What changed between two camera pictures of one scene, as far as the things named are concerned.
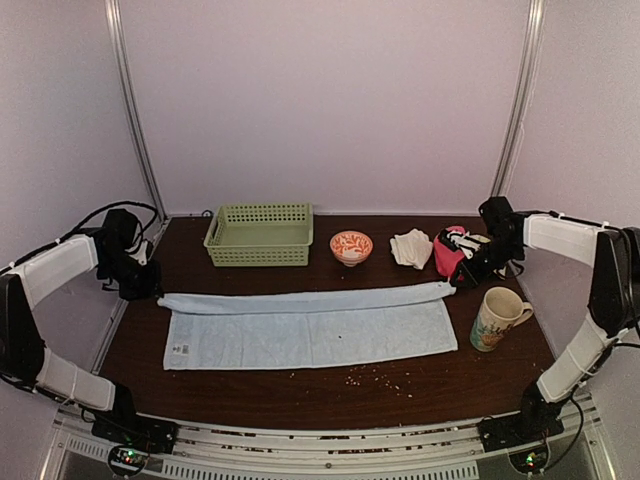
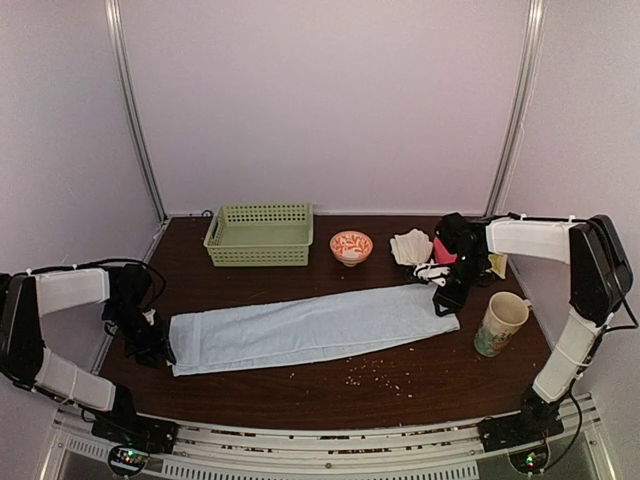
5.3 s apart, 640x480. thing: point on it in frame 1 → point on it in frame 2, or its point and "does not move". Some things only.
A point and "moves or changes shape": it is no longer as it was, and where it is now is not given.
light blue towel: (226, 329) moves or changes shape
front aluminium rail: (228, 452) does not move
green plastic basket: (261, 235) does not move
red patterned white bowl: (351, 246) does not move
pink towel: (448, 260) does not move
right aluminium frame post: (523, 94) does not move
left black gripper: (151, 287) → (158, 344)
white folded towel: (411, 248) does not move
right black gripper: (475, 278) → (454, 301)
